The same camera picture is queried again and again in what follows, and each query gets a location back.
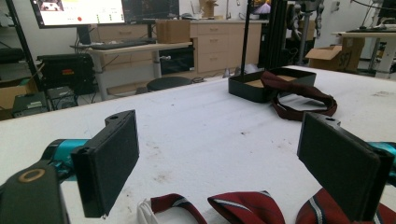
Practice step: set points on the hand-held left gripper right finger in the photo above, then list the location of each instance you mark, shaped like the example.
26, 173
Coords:
339, 165

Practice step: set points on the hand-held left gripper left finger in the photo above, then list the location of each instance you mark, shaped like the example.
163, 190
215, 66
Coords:
106, 161

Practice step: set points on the dark maroon tie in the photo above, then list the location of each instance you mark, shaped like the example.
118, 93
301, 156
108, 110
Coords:
311, 91

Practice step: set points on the red striped tie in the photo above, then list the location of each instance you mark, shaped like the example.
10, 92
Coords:
249, 207

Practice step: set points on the black tie rack wooden base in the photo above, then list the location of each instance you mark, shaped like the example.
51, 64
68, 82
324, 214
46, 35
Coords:
246, 90

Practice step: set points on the grey power supply unit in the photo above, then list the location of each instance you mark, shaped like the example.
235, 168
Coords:
62, 97
29, 104

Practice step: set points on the black computer tower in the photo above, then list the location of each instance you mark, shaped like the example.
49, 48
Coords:
65, 73

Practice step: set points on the white foam board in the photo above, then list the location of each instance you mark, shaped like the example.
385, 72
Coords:
202, 140

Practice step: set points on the black round stool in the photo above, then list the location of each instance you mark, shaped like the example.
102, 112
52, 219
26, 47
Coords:
168, 82

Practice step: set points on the open cardboard box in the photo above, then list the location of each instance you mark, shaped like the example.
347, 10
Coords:
330, 59
9, 95

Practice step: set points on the white height-adjustable desk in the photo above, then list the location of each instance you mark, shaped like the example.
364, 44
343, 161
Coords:
140, 48

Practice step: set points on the black keyboard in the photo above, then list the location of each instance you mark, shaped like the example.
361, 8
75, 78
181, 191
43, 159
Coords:
121, 44

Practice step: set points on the white side table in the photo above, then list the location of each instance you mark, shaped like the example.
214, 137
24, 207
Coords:
367, 34

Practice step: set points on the closed cardboard box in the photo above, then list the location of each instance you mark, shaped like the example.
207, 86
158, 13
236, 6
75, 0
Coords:
172, 31

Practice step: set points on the lit computer monitor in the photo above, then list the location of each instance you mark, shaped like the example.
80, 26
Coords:
81, 11

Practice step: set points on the dark computer monitor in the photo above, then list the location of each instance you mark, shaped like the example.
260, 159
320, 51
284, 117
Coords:
149, 9

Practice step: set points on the light wooden drawer cabinet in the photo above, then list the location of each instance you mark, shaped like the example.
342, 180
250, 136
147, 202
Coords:
218, 43

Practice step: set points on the black metal frame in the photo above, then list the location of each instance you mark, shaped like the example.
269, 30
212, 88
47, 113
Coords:
20, 40
277, 34

